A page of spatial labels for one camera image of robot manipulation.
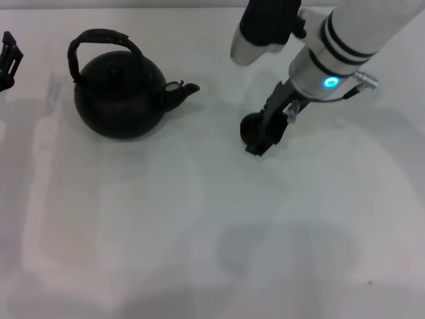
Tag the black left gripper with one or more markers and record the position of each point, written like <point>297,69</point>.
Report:
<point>6,85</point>

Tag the small black teacup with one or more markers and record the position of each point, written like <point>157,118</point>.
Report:
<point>250,128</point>

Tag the black round teapot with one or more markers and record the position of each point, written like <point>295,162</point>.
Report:
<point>116,109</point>

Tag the clear network plug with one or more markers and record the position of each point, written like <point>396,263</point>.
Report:
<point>293,111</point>

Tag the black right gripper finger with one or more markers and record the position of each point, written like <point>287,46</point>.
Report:
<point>282,133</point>
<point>265,126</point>

